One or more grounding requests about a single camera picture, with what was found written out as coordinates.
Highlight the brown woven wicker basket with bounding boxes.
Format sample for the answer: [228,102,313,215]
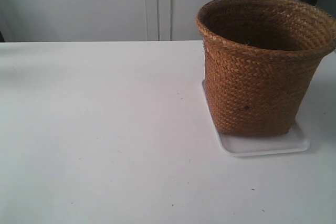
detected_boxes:
[196,0,335,137]

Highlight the white rectangular plastic tray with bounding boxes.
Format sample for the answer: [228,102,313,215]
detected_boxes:
[199,81,311,158]

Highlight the white cabinet doors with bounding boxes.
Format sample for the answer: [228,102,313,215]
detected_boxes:
[1,0,211,42]

